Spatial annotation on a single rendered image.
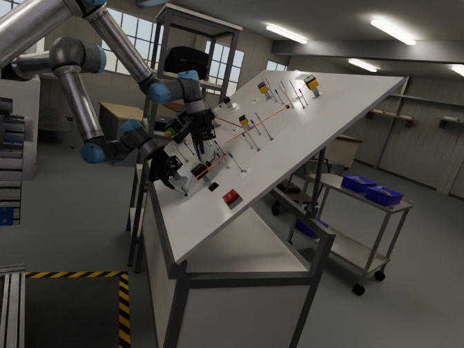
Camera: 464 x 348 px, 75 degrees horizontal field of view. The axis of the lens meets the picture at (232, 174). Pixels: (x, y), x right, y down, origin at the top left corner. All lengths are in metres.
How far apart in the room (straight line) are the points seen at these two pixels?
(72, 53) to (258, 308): 1.19
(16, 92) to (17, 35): 2.97
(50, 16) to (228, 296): 1.04
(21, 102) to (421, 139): 9.84
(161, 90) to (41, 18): 0.39
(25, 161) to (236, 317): 0.93
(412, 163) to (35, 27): 10.39
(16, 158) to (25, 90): 2.82
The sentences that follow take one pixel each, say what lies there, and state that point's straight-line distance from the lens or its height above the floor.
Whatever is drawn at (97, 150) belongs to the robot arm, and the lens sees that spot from 1.18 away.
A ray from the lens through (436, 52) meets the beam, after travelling 6.63.
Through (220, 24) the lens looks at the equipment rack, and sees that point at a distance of 2.20.
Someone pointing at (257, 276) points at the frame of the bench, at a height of 0.80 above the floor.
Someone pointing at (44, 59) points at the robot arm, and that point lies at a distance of 1.54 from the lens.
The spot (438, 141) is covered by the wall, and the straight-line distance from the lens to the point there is 10.57.
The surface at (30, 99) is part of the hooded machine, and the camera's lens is 3.96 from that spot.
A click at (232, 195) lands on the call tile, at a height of 1.11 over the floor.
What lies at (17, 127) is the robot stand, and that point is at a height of 1.09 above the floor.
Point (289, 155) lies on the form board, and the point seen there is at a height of 1.27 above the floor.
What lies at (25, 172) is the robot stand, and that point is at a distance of 1.17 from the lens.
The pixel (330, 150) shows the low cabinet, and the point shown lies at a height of 0.51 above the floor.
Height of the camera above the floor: 1.45
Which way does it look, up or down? 15 degrees down
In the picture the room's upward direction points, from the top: 13 degrees clockwise
